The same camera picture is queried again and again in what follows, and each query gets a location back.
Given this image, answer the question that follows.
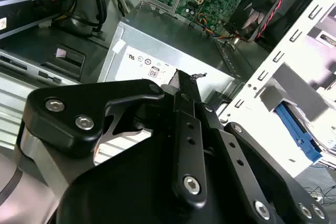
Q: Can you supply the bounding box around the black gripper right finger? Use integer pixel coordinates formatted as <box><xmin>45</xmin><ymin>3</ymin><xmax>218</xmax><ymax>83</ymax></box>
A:
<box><xmin>194</xmin><ymin>72</ymin><xmax>330</xmax><ymax>224</ymax></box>

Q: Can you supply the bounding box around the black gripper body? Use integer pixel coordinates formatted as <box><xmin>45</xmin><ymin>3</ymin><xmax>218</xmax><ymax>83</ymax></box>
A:
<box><xmin>56</xmin><ymin>128</ymin><xmax>254</xmax><ymax>224</ymax></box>

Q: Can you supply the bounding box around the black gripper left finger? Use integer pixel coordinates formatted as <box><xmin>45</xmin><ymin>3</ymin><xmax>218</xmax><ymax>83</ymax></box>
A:
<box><xmin>15</xmin><ymin>69</ymin><xmax>208</xmax><ymax>204</ymax></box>

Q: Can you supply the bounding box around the hard disk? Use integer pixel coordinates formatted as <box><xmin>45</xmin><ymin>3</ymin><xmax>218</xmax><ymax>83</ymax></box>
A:
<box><xmin>272</xmin><ymin>102</ymin><xmax>336</xmax><ymax>170</ymax></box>

